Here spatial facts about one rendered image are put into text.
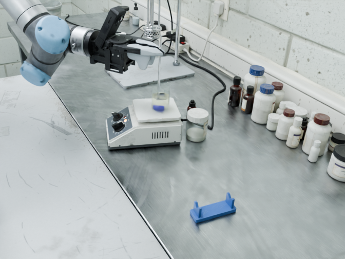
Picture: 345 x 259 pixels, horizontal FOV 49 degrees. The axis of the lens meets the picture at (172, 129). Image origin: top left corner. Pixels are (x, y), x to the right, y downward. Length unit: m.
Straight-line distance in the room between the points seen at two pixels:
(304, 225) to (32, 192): 0.61
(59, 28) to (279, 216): 0.64
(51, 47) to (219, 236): 0.55
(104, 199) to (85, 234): 0.11
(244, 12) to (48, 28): 0.79
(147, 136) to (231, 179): 0.25
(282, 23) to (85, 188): 0.82
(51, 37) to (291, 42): 0.76
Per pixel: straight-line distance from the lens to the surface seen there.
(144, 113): 1.02
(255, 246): 0.81
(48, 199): 0.91
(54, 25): 0.92
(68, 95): 1.33
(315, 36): 1.25
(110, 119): 1.10
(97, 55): 1.05
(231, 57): 1.49
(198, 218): 0.83
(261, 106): 1.18
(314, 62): 1.27
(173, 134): 1.03
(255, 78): 1.25
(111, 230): 0.82
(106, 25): 1.00
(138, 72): 1.47
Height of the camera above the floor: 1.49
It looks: 32 degrees down
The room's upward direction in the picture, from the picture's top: 3 degrees clockwise
